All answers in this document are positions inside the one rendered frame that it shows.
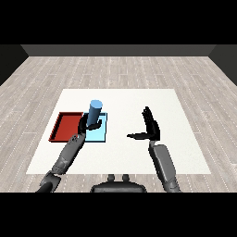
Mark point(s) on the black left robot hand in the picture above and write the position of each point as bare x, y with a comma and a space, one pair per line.
82, 126

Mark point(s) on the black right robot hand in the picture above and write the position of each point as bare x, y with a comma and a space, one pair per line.
153, 127

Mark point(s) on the blue can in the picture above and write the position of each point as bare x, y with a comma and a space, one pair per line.
93, 113

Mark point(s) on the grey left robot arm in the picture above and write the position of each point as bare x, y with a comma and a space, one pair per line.
65, 157

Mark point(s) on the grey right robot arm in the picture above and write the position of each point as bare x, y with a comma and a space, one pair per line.
164, 165

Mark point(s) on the red shallow open box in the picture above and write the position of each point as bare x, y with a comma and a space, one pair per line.
65, 127

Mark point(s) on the light blue shallow open box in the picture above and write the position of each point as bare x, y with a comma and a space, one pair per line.
98, 135

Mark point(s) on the dark grey robot body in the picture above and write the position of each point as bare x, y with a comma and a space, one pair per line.
118, 186

